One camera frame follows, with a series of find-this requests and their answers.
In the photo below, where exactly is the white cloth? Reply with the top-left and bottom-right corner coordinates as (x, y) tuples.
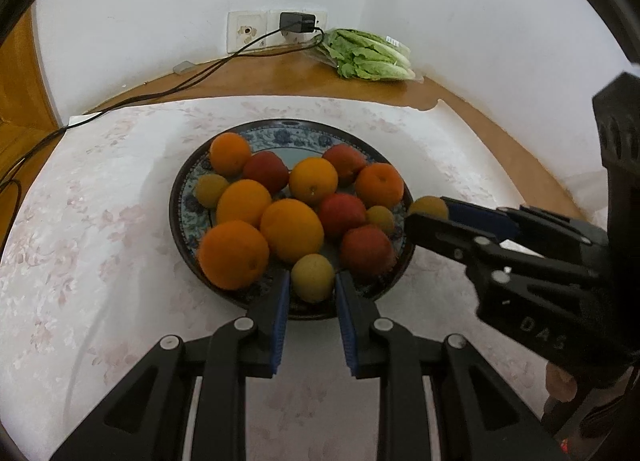
(565, 168), (608, 222)

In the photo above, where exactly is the large yellow orange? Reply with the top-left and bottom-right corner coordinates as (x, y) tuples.
(289, 157), (339, 206)

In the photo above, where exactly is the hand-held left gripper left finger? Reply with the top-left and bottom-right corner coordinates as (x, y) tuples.
(50, 268), (292, 461)

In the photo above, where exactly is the small yellow-green fruit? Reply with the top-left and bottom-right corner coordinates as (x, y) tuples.
(194, 174), (231, 208)
(407, 195), (449, 222)
(366, 205), (396, 237)
(291, 254), (335, 303)

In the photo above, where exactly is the white floral tablecloth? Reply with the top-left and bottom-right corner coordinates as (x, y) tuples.
(0, 97), (583, 461)

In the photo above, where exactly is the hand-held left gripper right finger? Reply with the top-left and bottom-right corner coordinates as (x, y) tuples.
(334, 271), (563, 461)

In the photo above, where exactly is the bagged romaine lettuce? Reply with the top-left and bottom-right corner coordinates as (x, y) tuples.
(312, 28), (417, 82)

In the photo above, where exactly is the large deep orange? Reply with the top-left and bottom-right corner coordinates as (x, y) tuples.
(355, 162), (405, 210)

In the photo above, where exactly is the black power adapter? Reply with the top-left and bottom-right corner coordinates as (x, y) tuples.
(279, 12), (317, 34)

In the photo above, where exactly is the blue patterned ceramic plate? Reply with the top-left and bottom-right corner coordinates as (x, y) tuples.
(168, 120), (417, 321)

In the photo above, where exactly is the red apple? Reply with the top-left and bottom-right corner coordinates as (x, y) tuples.
(318, 193), (367, 241)
(243, 151), (290, 194)
(322, 143), (368, 186)
(340, 225), (396, 277)

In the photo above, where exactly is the black cable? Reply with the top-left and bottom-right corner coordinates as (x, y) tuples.
(0, 23), (326, 202)

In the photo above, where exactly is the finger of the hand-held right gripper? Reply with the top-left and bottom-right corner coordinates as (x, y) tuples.
(404, 213), (601, 292)
(440, 196), (608, 248)

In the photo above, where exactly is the white wall socket panel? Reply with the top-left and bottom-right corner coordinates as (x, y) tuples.
(266, 9), (328, 48)

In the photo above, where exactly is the person's right hand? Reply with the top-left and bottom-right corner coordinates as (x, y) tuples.
(544, 360), (578, 403)

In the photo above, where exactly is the white wall socket brown mark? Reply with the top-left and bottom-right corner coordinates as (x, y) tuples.
(227, 11), (269, 54)

